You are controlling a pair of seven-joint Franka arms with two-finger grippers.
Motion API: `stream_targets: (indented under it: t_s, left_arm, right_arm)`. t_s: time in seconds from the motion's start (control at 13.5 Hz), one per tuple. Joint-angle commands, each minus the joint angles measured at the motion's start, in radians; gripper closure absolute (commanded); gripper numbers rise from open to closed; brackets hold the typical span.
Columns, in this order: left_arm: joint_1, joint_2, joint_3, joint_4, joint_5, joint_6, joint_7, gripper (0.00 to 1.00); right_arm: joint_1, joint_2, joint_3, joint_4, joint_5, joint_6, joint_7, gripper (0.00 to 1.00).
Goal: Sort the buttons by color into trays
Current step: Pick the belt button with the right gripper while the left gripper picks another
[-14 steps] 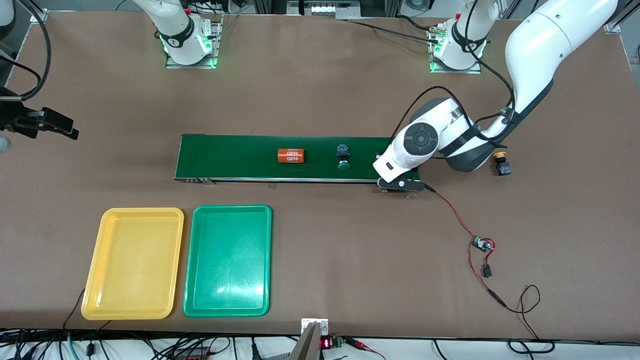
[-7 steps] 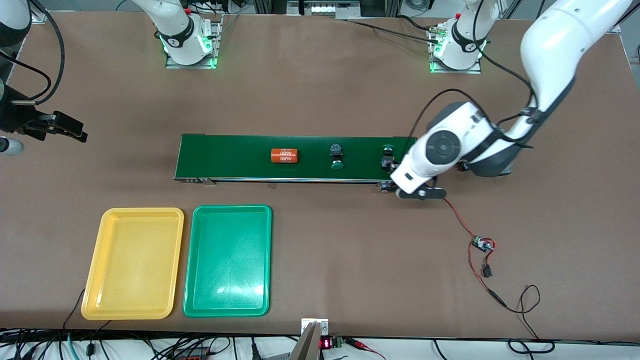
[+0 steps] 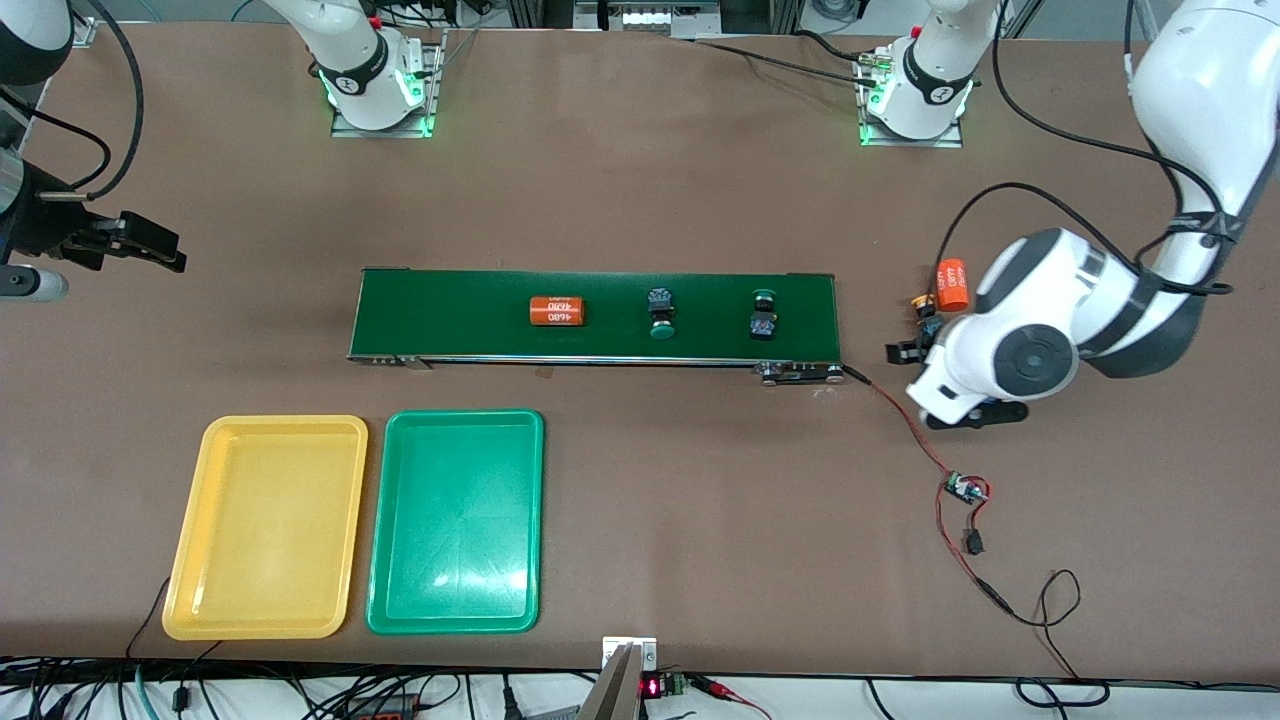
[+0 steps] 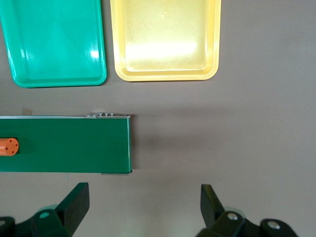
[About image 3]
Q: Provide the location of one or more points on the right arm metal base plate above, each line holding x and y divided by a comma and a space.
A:
436, 90

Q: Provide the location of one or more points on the green belt conveyor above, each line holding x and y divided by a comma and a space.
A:
450, 315

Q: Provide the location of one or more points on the yellow plastic tray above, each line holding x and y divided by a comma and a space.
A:
265, 530

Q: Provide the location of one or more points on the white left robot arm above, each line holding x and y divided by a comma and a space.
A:
1190, 80

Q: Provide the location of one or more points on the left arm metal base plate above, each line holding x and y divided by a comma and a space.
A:
910, 143

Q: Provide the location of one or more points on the green plastic tray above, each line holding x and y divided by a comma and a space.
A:
455, 520

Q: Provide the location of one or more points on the red clip lead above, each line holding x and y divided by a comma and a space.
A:
715, 688

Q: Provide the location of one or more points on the small circuit board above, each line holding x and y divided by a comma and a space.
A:
965, 488

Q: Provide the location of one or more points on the grey metal camera bracket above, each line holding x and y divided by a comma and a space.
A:
615, 690

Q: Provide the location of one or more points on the yellow push button switch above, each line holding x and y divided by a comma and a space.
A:
922, 301

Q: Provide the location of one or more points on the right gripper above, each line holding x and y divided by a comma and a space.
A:
48, 226

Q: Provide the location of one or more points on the green push button switch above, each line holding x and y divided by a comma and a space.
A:
764, 322
661, 305

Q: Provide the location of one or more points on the aluminium frame post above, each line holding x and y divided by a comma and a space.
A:
86, 35

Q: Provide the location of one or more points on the red digit display module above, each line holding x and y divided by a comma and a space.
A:
652, 687

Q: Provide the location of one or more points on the metal frame with white strip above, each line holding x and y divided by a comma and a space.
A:
650, 18

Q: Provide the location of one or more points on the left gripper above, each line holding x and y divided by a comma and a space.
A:
930, 332

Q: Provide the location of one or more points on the orange cylindrical battery cell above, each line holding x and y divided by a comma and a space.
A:
952, 285
557, 311

